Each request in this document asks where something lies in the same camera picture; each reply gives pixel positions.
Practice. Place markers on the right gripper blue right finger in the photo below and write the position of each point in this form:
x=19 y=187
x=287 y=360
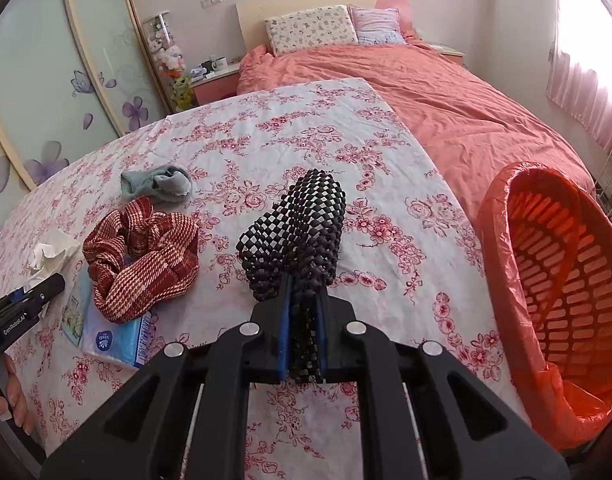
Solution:
x=321 y=335

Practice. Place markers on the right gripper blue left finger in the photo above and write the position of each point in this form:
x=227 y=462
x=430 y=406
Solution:
x=283 y=334

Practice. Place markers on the white tissue paper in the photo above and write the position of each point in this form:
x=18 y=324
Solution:
x=50 y=256

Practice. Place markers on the black white checkered scrunchie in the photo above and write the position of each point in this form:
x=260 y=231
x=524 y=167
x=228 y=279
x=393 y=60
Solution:
x=298 y=238

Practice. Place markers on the blue tissue pack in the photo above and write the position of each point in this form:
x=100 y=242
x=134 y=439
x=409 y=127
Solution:
x=123 y=344

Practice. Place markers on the red plaid scrunchie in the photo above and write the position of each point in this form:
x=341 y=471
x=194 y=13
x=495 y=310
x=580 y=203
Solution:
x=138 y=256

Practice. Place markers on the grey-green sock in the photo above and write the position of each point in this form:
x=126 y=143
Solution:
x=166 y=184

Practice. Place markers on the person's left hand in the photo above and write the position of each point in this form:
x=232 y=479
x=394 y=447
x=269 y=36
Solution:
x=14 y=401

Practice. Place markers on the floral red white tablecloth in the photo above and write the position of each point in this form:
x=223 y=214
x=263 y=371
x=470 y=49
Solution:
x=410 y=262

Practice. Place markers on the salmon pink bed duvet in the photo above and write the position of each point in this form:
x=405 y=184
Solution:
x=470 y=129

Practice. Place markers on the orange plastic laundry basket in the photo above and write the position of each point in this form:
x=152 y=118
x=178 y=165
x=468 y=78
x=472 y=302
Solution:
x=547 y=249

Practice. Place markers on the pink white nightstand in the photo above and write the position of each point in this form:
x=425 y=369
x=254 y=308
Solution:
x=217 y=86

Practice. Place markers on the glass sliding wardrobe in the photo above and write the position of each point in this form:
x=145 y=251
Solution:
x=73 y=77

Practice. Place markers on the green frog plush toy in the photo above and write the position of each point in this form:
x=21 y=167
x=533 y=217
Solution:
x=182 y=95

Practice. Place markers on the white mug on nightstand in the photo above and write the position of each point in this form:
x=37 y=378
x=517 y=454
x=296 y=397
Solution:
x=220 y=64

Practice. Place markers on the floral cream pillow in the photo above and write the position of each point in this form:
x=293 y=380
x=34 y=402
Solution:
x=307 y=29

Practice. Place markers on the right side nightstand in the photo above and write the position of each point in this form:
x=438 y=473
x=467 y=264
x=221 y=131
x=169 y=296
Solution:
x=451 y=54

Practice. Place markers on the pink striped pillow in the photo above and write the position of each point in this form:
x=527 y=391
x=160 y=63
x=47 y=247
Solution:
x=374 y=27

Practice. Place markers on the plush toy display tube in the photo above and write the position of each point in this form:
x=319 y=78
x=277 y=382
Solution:
x=166 y=55

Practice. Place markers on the pink window curtain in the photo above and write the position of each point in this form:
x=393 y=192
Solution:
x=580 y=79

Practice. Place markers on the wall power outlet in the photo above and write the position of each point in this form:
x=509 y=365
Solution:
x=207 y=3

